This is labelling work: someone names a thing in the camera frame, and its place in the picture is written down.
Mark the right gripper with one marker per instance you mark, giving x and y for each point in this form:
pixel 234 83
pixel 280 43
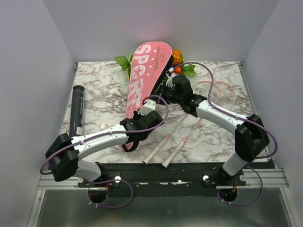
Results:
pixel 164 88

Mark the toy pineapple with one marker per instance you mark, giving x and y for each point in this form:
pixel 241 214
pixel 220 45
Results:
pixel 177 57

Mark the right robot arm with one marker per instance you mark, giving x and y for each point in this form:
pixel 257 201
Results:
pixel 248 131

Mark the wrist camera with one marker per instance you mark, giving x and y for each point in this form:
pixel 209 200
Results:
pixel 148 107
pixel 170 75

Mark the green fake leaf left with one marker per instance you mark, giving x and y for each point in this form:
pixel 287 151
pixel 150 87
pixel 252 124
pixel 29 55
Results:
pixel 122 61

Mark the green fake leaf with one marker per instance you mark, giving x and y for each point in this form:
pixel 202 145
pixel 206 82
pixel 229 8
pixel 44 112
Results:
pixel 122 61
pixel 189 70

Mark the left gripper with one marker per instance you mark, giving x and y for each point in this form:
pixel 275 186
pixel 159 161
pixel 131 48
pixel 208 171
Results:
pixel 136 115

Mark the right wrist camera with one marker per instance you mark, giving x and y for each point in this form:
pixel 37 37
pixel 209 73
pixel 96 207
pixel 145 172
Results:
pixel 170 75

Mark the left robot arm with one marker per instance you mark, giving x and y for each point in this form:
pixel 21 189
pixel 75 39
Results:
pixel 65 156

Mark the pink racket bag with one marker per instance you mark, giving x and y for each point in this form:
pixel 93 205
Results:
pixel 149 64

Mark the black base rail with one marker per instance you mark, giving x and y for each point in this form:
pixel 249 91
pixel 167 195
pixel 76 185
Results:
pixel 179 179

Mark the green fake leaf right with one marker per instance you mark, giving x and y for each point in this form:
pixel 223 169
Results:
pixel 189 70

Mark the toy carrot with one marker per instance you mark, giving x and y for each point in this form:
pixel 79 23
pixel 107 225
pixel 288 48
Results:
pixel 178 70

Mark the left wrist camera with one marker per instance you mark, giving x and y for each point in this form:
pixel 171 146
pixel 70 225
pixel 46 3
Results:
pixel 148 107

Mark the green plastic bin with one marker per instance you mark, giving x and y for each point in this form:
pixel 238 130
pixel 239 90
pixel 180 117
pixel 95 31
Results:
pixel 130 64

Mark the black shuttlecock tube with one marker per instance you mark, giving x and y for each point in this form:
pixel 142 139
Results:
pixel 77 101

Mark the white racket handle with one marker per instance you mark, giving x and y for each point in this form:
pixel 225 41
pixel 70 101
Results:
pixel 154 151
pixel 175 151

